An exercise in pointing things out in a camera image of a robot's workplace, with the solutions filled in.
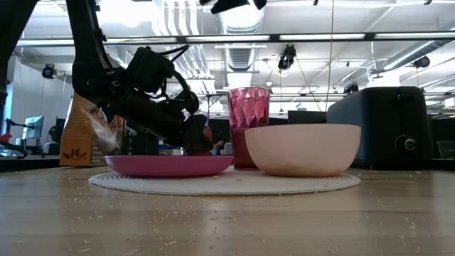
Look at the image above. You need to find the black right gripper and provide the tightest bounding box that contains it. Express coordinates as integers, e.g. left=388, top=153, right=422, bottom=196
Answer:
left=209, top=0, right=268, bottom=15

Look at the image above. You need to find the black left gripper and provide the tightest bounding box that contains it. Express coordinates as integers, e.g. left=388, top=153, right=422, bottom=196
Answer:
left=112, top=87, right=207, bottom=156

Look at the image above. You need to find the dark red plum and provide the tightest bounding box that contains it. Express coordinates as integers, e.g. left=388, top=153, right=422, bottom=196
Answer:
left=186, top=122, right=214, bottom=156

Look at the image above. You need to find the magenta plastic plate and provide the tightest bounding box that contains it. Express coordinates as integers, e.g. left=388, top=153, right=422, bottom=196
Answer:
left=104, top=154, right=235, bottom=179

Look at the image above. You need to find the white round woven placemat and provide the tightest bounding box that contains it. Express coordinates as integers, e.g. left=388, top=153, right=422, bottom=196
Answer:
left=87, top=169, right=362, bottom=196

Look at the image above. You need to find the red faceted plastic tumbler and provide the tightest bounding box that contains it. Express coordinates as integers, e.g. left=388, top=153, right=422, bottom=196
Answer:
left=227, top=86, right=272, bottom=171

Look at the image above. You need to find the pale pink plastic bowl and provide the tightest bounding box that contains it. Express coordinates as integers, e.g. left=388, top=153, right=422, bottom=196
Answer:
left=244, top=122, right=363, bottom=178

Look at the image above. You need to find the orange cereal bag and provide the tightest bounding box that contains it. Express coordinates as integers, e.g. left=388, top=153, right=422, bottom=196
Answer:
left=58, top=92, right=126, bottom=168

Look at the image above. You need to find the black overhead light bar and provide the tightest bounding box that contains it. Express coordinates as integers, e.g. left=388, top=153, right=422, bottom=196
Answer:
left=16, top=32, right=455, bottom=46

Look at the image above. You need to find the black display screen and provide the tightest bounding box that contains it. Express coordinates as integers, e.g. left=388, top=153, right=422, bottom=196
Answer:
left=287, top=110, right=328, bottom=125

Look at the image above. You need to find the grey computer monitor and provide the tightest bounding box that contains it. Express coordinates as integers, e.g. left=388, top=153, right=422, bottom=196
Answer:
left=22, top=114, right=46, bottom=141

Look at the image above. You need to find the red and black machine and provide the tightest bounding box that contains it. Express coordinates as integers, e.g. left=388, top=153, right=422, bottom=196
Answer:
left=0, top=118, right=30, bottom=159

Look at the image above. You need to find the dark grey toaster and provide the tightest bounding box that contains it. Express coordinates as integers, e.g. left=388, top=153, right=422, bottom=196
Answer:
left=326, top=85, right=436, bottom=170

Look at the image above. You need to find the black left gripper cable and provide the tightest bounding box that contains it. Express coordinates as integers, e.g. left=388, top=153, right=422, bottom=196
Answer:
left=156, top=43, right=200, bottom=115

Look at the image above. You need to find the silver ceiling air duct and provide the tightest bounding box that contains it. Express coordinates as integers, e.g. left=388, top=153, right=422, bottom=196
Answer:
left=216, top=0, right=267, bottom=90
left=382, top=39, right=446, bottom=72

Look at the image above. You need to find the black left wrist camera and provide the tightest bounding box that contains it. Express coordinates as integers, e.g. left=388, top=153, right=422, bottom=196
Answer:
left=125, top=46, right=176, bottom=95

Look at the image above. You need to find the black aluminium table frame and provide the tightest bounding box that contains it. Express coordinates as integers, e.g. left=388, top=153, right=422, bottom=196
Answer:
left=0, top=155, right=455, bottom=172

